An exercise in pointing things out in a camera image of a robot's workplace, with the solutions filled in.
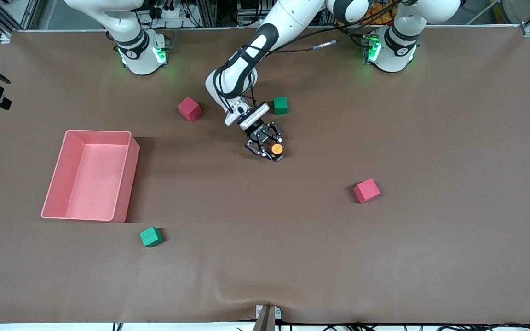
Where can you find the orange capped black button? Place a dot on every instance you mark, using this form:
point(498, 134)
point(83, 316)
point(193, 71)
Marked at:
point(277, 148)

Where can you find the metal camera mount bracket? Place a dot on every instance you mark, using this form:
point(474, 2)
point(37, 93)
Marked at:
point(267, 317)

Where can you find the green foam cube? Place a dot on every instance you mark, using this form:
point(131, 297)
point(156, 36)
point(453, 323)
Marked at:
point(151, 237)
point(281, 106)

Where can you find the bag of orange objects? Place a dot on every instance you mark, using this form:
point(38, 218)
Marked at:
point(380, 18)

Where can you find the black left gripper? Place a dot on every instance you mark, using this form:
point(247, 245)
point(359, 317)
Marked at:
point(259, 133)

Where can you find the pink plastic bin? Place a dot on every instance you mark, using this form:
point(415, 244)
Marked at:
point(90, 184)

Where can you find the brown table cover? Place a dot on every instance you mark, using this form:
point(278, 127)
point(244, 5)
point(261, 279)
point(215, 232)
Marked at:
point(265, 257)

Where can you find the pink foam cube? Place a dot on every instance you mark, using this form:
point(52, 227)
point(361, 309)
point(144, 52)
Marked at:
point(189, 109)
point(366, 191)

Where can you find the white terminal block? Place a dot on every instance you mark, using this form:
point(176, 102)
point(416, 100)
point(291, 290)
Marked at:
point(265, 21)

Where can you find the white power strip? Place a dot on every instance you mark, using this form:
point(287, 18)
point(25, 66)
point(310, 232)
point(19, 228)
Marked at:
point(168, 11)

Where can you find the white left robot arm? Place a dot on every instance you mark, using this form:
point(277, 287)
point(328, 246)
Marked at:
point(242, 69)

